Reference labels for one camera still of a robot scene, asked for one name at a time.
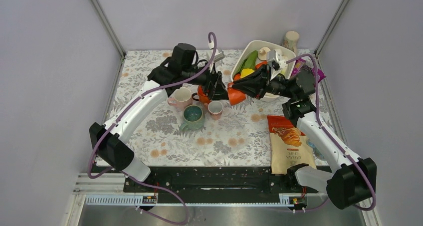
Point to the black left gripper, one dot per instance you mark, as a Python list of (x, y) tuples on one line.
[(220, 93)]

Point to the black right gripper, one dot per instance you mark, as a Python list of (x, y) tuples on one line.
[(254, 84)]

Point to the small orange cup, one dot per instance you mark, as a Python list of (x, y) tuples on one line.
[(235, 96)]

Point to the small pink cup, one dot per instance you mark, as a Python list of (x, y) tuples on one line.
[(215, 109)]

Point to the teal green ceramic mug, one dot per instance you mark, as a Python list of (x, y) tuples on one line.
[(193, 118)]

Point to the pink white mug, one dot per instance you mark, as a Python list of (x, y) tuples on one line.
[(182, 98)]

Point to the orange mug black handle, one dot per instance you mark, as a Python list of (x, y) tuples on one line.
[(199, 96)]

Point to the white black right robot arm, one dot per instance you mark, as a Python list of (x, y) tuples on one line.
[(352, 179)]

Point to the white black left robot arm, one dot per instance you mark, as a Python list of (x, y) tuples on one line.
[(109, 139)]

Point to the yellow napa cabbage toy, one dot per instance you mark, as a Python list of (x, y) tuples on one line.
[(246, 72)]

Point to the orange carrot toy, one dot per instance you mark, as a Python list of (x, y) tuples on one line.
[(237, 77)]

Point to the white rectangular bin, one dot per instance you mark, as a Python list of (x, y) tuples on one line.
[(256, 45)]

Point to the beige mushroom toy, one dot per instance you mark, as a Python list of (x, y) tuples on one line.
[(262, 53)]

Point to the floral patterned tablecloth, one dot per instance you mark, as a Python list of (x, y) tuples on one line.
[(239, 138)]

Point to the purple snack packet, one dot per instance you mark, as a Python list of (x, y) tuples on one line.
[(301, 65)]

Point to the beige patterned cup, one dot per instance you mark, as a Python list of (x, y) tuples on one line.
[(290, 41)]

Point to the cassava chips bag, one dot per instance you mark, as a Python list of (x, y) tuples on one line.
[(288, 145)]

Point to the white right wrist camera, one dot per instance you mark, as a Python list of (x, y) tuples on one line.
[(276, 60)]

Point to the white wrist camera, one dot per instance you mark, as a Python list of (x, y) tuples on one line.
[(276, 60), (216, 54)]

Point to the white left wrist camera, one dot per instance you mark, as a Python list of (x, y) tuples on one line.
[(216, 54)]

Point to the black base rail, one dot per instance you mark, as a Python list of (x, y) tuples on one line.
[(230, 177)]

